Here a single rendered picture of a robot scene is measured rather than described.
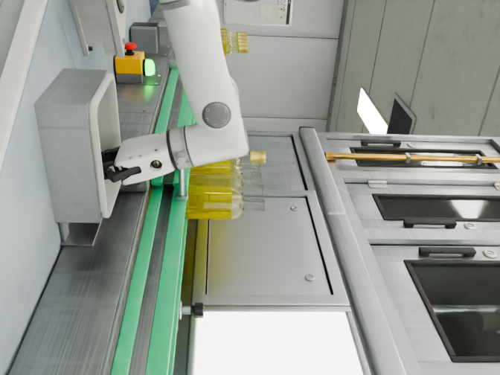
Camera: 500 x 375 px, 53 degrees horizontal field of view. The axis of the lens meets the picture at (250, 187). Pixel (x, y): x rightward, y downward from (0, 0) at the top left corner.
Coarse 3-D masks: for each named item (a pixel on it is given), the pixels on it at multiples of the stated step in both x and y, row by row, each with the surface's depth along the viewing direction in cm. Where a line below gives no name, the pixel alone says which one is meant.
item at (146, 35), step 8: (136, 24) 160; (144, 24) 161; (152, 24) 161; (136, 32) 157; (144, 32) 157; (152, 32) 157; (136, 40) 158; (144, 40) 158; (152, 40) 158; (136, 48) 159; (144, 48) 159; (152, 48) 159
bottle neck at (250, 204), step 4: (244, 200) 116; (248, 200) 116; (252, 200) 116; (256, 200) 116; (260, 200) 116; (264, 200) 117; (244, 204) 116; (248, 204) 116; (252, 204) 116; (256, 204) 116; (260, 204) 116; (264, 204) 116; (244, 208) 116; (248, 208) 116; (252, 208) 116; (256, 208) 116; (260, 208) 116
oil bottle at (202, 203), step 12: (192, 192) 115; (204, 192) 116; (216, 192) 116; (228, 192) 116; (192, 204) 113; (204, 204) 113; (216, 204) 114; (228, 204) 114; (240, 204) 115; (192, 216) 115; (204, 216) 115; (216, 216) 115; (228, 216) 115
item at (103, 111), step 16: (112, 80) 91; (96, 96) 80; (112, 96) 93; (96, 112) 78; (112, 112) 95; (96, 128) 79; (112, 128) 96; (96, 144) 80; (112, 144) 98; (96, 160) 82; (96, 176) 84; (112, 192) 95; (112, 208) 92
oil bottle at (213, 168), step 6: (192, 168) 124; (198, 168) 124; (204, 168) 124; (210, 168) 125; (216, 168) 125; (222, 168) 125; (228, 168) 125; (234, 168) 125; (234, 174) 124; (240, 174) 125
